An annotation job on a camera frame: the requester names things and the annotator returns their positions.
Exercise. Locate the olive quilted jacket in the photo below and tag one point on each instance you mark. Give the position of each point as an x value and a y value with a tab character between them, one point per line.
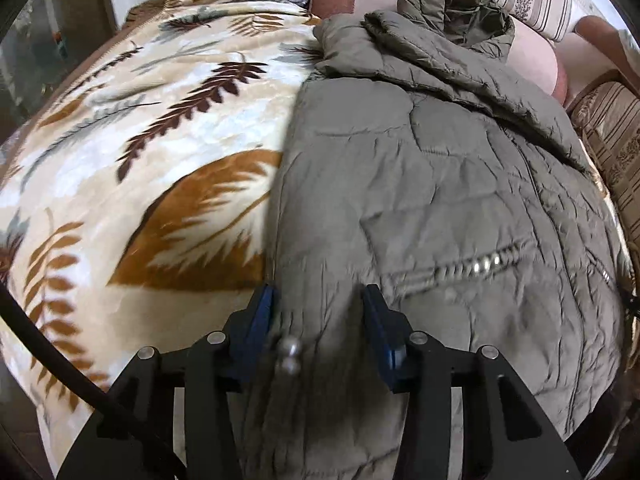
425	185

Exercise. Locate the leaf print blanket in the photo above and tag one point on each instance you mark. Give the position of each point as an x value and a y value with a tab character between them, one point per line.
150	110

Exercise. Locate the pink sofa armrest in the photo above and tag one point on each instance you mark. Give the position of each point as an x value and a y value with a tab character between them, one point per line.
595	35

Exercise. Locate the glass door cabinet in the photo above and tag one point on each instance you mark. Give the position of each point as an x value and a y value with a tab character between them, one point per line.
45	35

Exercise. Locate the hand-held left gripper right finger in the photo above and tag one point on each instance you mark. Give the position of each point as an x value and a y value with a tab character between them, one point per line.
381	330

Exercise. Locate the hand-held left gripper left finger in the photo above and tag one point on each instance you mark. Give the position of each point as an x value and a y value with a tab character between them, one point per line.
260	320

